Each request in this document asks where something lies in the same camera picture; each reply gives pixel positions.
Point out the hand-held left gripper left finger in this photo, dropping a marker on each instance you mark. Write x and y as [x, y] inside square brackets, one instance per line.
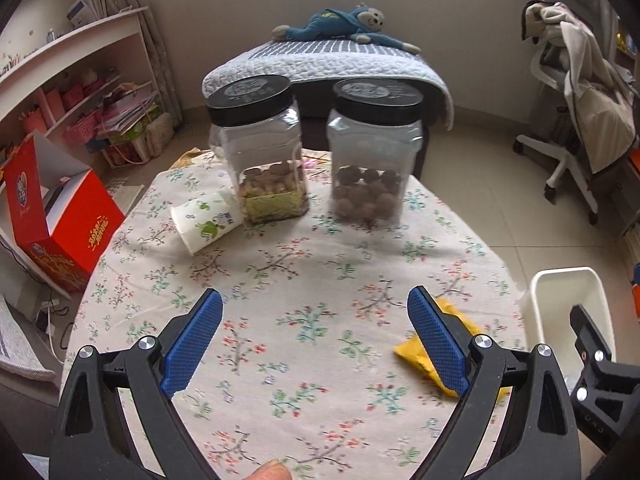
[192, 345]

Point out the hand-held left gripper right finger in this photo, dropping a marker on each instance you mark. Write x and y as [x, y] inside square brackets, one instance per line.
[440, 345]

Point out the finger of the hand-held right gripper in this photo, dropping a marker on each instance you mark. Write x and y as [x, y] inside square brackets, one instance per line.
[590, 335]

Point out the yellow packet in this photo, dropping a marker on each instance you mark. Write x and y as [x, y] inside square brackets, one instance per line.
[412, 352]

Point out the white plastic bin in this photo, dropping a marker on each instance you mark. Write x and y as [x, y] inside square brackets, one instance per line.
[555, 310]

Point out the person's left hand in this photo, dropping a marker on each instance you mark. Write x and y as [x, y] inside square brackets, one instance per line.
[270, 472]

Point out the white paper cup green print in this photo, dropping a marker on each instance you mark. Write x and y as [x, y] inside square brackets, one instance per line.
[207, 222]

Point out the floral tablecloth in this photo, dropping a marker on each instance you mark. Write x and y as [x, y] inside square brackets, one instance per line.
[310, 280]

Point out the white power strip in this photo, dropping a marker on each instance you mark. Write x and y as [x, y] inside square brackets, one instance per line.
[47, 317]

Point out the red gift box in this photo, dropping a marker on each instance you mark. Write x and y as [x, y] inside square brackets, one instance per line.
[75, 230]

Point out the grey quilted blanket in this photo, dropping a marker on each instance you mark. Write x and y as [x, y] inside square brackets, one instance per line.
[20, 345]

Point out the clear jar with brown balls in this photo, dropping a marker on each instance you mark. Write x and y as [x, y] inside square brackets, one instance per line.
[372, 160]

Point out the clear jar with tan snacks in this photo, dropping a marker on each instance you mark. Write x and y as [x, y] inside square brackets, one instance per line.
[260, 150]

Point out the green printed box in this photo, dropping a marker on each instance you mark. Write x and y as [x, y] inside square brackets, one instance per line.
[127, 142]

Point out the white swivel chair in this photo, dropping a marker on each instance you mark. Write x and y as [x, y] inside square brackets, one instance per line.
[550, 125]

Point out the beige plush bag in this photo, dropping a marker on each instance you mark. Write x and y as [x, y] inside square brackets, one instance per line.
[161, 132]

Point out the stack of papers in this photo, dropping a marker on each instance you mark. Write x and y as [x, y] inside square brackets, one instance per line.
[127, 112]

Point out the pink plastic basket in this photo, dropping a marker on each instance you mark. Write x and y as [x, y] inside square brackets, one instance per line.
[82, 129]

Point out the beige clothes on chair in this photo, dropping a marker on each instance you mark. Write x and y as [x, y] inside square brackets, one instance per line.
[590, 80]

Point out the grey striped bed quilt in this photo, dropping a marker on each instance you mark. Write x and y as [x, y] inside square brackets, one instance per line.
[320, 62]

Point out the beige curtain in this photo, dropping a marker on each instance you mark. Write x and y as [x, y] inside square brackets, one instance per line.
[145, 35]

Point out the blue stuffed monkey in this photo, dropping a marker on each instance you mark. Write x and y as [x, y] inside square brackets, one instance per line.
[330, 25]

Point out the books on shelf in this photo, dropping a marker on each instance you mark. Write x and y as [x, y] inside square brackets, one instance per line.
[87, 7]

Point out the white wall shelf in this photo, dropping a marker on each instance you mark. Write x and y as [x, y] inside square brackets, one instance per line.
[65, 45]

